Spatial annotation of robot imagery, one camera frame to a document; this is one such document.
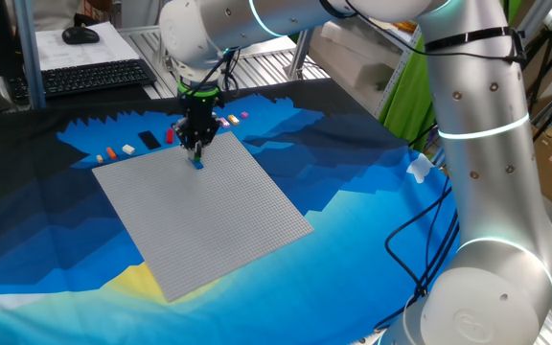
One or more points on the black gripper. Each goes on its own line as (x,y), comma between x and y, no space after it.
(199,112)

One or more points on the green Lego brick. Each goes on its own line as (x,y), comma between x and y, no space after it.
(197,157)

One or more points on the blue Lego brick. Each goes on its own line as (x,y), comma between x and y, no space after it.
(197,164)

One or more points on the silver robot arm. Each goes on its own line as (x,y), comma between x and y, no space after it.
(477,96)

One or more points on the red Lego plate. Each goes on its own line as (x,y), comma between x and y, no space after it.
(170,136)

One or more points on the light pink Lego brick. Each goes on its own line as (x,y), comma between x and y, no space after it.
(225,123)

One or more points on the yellow Lego brick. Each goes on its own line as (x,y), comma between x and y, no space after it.
(233,120)

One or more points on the black Lego plate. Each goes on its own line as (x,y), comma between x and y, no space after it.
(149,139)

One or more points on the white Lego brick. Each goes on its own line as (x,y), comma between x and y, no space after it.
(128,149)

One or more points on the grey Lego baseplate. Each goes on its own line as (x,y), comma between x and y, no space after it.
(199,220)

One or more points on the orange Lego brick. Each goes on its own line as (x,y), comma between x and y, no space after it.
(111,153)

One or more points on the white paper sheets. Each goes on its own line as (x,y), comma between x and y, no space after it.
(113,48)

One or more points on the black keyboard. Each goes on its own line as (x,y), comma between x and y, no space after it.
(89,76)

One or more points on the black computer mouse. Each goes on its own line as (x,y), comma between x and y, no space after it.
(80,35)

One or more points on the blue mountain print cloth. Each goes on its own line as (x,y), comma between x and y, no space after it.
(328,239)

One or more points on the green fabric backdrop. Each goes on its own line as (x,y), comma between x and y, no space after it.
(407,100)

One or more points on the aluminium frame post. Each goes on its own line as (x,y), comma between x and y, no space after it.
(29,52)

